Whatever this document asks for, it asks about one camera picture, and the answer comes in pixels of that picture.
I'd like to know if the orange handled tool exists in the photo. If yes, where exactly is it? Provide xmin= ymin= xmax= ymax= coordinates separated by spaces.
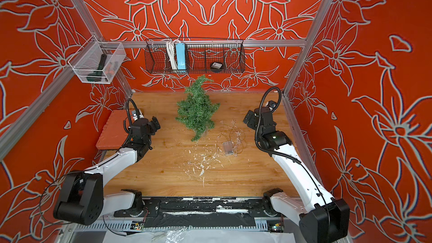
xmin=105 ymin=61 xmax=119 ymax=78

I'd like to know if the blue power strip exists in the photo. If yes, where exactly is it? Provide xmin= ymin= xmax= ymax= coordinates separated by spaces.
xmin=175 ymin=43 xmax=186 ymax=71

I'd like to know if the black tape measure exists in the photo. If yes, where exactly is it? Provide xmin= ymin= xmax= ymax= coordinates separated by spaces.
xmin=210 ymin=62 xmax=224 ymax=72

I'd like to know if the small green christmas tree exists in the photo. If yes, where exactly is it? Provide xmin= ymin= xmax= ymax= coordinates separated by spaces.
xmin=176 ymin=75 xmax=220 ymax=142

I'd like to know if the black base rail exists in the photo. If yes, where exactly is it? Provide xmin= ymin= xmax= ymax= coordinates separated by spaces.
xmin=109 ymin=197 xmax=288 ymax=232

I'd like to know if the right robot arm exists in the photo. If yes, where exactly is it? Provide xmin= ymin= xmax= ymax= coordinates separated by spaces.
xmin=244 ymin=87 xmax=351 ymax=243

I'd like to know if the black wire basket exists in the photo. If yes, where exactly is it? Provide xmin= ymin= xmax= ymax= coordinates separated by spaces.
xmin=144 ymin=37 xmax=246 ymax=74

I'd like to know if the white power cord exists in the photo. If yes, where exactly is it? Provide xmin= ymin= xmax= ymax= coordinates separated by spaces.
xmin=166 ymin=40 xmax=178 ymax=71

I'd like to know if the orange tool case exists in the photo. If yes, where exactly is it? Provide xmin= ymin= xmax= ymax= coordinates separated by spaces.
xmin=96 ymin=110 xmax=129 ymax=150

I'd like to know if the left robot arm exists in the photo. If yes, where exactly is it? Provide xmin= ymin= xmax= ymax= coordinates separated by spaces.
xmin=53 ymin=99 xmax=160 ymax=226

